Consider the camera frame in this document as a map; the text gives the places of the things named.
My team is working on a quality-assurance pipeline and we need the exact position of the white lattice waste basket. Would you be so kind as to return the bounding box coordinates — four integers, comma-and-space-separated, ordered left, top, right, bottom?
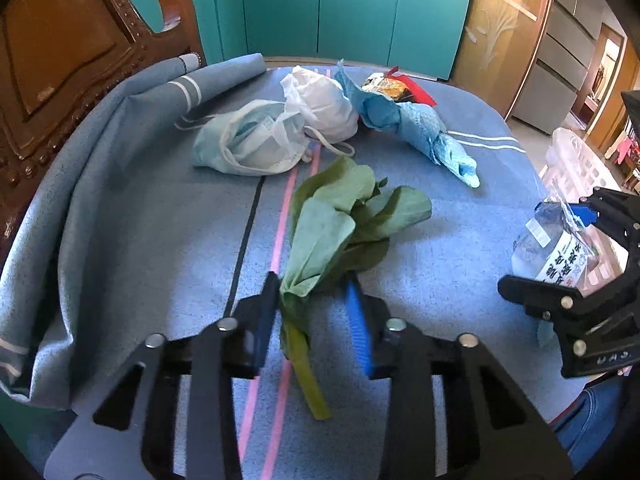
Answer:
537, 127, 640, 301

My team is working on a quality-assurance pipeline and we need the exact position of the person's leg in jeans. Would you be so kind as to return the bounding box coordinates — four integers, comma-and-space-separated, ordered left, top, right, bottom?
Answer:
550, 380, 626, 473

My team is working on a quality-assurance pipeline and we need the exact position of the green vegetable leaf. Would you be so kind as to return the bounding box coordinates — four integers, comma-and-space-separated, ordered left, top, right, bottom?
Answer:
277, 156, 433, 421

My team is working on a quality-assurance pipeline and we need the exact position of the grey refrigerator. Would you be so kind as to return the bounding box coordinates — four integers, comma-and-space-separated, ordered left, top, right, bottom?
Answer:
510, 0, 603, 136

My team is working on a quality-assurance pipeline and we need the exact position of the pink garment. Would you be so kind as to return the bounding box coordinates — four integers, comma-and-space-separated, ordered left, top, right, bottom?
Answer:
605, 130, 640, 166

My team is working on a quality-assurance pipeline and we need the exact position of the wooden framed glass door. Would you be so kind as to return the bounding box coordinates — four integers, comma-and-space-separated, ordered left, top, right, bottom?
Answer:
450, 0, 558, 121

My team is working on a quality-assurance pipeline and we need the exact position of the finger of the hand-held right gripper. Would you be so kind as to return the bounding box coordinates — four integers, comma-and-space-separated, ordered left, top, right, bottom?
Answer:
497, 260, 640, 356
575, 187, 640, 261

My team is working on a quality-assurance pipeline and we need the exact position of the striped blue-grey blanket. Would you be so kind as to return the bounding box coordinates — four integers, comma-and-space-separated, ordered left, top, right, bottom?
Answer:
0, 52, 556, 480

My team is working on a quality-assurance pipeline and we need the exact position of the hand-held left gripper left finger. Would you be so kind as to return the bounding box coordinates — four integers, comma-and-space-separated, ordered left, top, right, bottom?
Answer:
42, 271, 282, 480

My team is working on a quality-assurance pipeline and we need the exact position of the carved wooden chair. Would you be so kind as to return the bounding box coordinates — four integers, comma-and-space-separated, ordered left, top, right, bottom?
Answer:
0, 0, 208, 266

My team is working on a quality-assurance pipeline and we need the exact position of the clear printed plastic package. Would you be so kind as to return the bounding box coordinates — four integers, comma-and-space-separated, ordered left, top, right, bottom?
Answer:
511, 199, 603, 291

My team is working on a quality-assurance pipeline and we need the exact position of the blue cloth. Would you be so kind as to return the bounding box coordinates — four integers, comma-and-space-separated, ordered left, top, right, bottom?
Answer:
334, 60, 481, 188

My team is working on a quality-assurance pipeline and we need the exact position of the red snack packet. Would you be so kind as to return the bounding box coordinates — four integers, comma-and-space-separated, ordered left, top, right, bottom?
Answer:
361, 66, 438, 108

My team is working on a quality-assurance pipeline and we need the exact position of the teal base cabinet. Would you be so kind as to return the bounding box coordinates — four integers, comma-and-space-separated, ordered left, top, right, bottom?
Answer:
112, 0, 473, 81

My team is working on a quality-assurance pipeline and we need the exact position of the wooden door frame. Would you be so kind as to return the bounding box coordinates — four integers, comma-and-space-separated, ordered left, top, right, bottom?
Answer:
575, 22, 628, 131

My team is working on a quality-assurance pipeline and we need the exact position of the white mask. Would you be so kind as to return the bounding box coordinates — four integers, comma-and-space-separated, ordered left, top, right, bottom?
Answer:
279, 65, 361, 157

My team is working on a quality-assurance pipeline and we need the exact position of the blue face mask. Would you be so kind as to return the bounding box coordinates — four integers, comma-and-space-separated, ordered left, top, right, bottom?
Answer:
174, 100, 313, 177

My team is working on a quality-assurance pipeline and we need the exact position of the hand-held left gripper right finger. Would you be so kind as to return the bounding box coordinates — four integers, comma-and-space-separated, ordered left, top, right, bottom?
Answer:
344, 279, 576, 480

